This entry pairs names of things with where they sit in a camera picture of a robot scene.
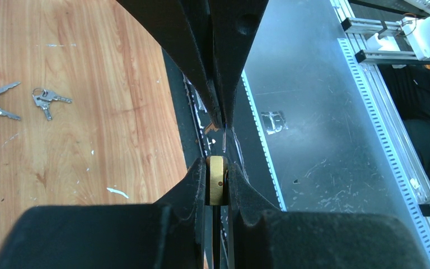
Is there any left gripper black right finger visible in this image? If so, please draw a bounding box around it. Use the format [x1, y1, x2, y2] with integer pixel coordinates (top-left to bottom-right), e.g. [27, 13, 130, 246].
[227, 165, 427, 268]

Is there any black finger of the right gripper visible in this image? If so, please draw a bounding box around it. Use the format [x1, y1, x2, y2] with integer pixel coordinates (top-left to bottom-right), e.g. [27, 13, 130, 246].
[119, 0, 222, 128]
[209, 0, 268, 128]

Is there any aluminium frame rail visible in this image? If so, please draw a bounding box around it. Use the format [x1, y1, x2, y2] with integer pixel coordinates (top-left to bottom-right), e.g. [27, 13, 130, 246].
[242, 1, 430, 268]

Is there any small silver key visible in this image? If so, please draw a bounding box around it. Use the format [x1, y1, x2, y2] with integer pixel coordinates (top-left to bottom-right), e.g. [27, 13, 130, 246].
[203, 123, 227, 155]

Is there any silver key pair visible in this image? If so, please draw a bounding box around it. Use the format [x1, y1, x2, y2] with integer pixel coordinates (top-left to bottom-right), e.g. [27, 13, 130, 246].
[32, 87, 73, 121]

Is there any brass padlock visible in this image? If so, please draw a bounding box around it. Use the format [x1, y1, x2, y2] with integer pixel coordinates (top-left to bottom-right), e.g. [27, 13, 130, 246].
[205, 156, 227, 268]

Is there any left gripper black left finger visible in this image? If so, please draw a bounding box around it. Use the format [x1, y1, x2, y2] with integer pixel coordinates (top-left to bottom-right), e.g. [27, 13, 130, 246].
[0, 158, 206, 268]

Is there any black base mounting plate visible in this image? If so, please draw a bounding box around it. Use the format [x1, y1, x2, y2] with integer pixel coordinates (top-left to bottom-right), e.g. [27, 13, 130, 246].
[161, 48, 286, 269]

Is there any person in dark clothes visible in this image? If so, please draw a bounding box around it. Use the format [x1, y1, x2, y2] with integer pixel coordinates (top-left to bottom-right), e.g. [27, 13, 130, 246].
[378, 65, 430, 180]

